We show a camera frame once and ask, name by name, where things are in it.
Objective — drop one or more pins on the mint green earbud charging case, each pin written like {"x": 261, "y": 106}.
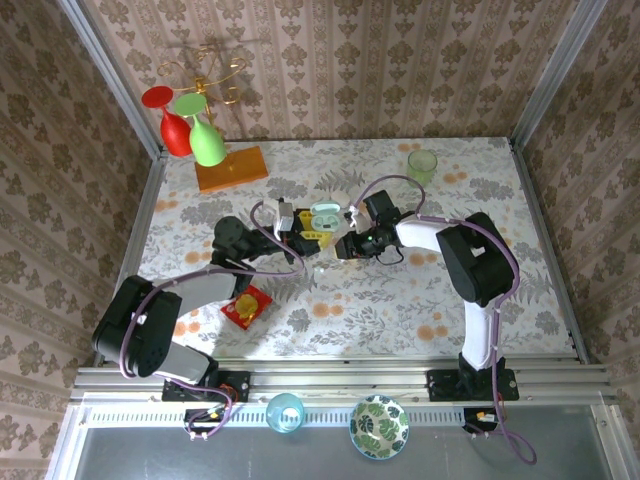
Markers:
{"x": 326, "y": 217}

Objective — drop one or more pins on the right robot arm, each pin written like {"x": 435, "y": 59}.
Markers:
{"x": 475, "y": 260}

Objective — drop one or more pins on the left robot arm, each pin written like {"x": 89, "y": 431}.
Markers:
{"x": 150, "y": 330}

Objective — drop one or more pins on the gold glass rack wooden base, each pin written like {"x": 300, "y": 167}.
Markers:
{"x": 232, "y": 172}

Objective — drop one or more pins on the red packet with yellow print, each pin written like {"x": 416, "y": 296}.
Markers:
{"x": 245, "y": 307}

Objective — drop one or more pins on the green translucent plastic cup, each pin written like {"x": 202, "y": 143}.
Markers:
{"x": 422, "y": 170}

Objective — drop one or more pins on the green wine glass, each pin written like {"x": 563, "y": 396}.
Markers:
{"x": 207, "y": 145}

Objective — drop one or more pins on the red wine glass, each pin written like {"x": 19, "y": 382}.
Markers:
{"x": 175, "y": 135}

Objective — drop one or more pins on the blue glass cup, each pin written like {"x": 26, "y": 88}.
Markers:
{"x": 285, "y": 415}

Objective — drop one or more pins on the leaf pattern bowl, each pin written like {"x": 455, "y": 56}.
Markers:
{"x": 378, "y": 426}

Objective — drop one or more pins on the grey metal shelf panel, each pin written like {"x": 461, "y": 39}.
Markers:
{"x": 200, "y": 460}

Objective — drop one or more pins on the aluminium table edge rail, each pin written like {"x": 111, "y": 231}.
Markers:
{"x": 145, "y": 220}
{"x": 541, "y": 225}

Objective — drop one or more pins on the aluminium front rail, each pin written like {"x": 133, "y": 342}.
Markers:
{"x": 340, "y": 380}

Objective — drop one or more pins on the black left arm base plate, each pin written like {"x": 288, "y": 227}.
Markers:
{"x": 235, "y": 385}

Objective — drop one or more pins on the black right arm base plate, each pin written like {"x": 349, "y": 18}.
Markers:
{"x": 442, "y": 385}

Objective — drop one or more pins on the black connector bracket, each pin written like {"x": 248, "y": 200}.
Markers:
{"x": 200, "y": 417}
{"x": 475, "y": 417}

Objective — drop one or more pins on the aluminium frame post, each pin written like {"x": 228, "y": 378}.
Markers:
{"x": 114, "y": 75}
{"x": 556, "y": 75}

